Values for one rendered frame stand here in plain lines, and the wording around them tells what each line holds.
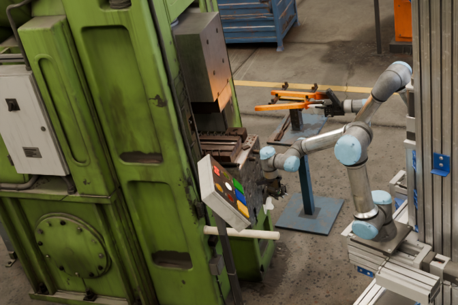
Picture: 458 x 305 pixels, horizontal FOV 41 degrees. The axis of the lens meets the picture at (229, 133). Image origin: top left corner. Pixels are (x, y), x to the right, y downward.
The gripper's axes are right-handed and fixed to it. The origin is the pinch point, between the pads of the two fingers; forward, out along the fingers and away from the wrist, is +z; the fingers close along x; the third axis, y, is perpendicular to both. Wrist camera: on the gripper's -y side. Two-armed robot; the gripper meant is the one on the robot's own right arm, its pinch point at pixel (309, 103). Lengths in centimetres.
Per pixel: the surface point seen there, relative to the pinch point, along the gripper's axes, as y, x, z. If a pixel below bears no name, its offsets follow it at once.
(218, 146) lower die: 13, -26, 52
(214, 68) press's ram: -40, -31, 40
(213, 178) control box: -6, -85, 29
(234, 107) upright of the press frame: 11, 19, 57
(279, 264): 112, -18, 33
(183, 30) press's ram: -65, -35, 50
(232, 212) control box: 8, -93, 19
